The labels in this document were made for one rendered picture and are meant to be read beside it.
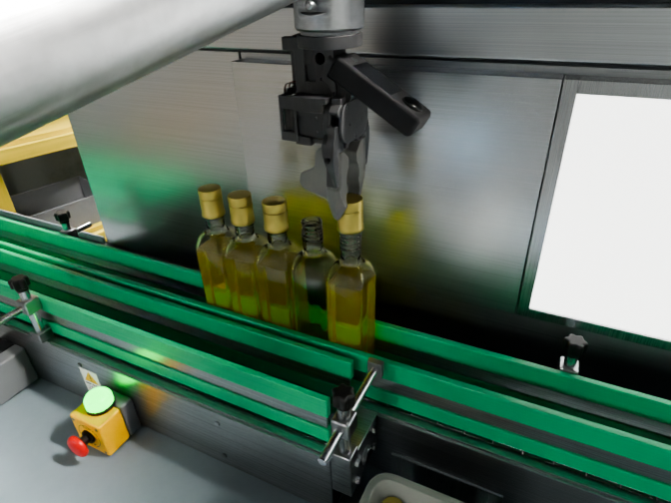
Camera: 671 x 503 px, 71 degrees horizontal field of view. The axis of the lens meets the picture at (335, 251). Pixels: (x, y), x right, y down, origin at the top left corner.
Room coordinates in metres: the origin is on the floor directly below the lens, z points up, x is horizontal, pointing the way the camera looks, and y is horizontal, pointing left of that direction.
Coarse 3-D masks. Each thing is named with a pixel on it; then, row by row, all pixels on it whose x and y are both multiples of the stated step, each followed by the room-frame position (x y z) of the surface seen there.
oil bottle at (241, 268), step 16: (256, 240) 0.62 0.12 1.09; (224, 256) 0.62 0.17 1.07; (240, 256) 0.60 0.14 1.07; (256, 256) 0.60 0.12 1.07; (240, 272) 0.61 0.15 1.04; (256, 272) 0.60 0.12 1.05; (240, 288) 0.61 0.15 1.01; (256, 288) 0.60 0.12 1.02; (240, 304) 0.61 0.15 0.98; (256, 304) 0.60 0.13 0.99
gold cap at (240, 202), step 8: (232, 192) 0.64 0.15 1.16; (240, 192) 0.64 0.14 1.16; (248, 192) 0.64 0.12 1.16; (232, 200) 0.62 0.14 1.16; (240, 200) 0.62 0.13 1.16; (248, 200) 0.62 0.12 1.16; (232, 208) 0.62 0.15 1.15; (240, 208) 0.62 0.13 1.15; (248, 208) 0.62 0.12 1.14; (232, 216) 0.62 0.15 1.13; (240, 216) 0.62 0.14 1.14; (248, 216) 0.62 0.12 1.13; (232, 224) 0.62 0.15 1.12; (240, 224) 0.61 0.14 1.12; (248, 224) 0.62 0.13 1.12
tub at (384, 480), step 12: (372, 480) 0.39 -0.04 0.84; (384, 480) 0.39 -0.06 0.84; (396, 480) 0.39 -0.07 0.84; (408, 480) 0.39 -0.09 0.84; (372, 492) 0.38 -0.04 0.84; (384, 492) 0.39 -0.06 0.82; (396, 492) 0.39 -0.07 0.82; (408, 492) 0.38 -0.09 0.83; (420, 492) 0.37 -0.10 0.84; (432, 492) 0.37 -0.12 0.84
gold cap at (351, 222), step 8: (352, 200) 0.55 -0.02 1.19; (360, 200) 0.55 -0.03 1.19; (352, 208) 0.54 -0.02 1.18; (360, 208) 0.54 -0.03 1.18; (344, 216) 0.54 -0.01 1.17; (352, 216) 0.54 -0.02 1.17; (360, 216) 0.54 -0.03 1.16; (336, 224) 0.56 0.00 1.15; (344, 224) 0.54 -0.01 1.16; (352, 224) 0.54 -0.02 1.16; (360, 224) 0.54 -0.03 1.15; (344, 232) 0.54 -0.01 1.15; (352, 232) 0.53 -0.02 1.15; (360, 232) 0.54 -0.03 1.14
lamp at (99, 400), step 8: (88, 392) 0.56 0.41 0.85; (96, 392) 0.56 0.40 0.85; (104, 392) 0.56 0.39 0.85; (88, 400) 0.54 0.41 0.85; (96, 400) 0.54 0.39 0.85; (104, 400) 0.54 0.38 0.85; (112, 400) 0.55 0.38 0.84; (88, 408) 0.53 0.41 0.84; (96, 408) 0.53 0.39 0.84; (104, 408) 0.54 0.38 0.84
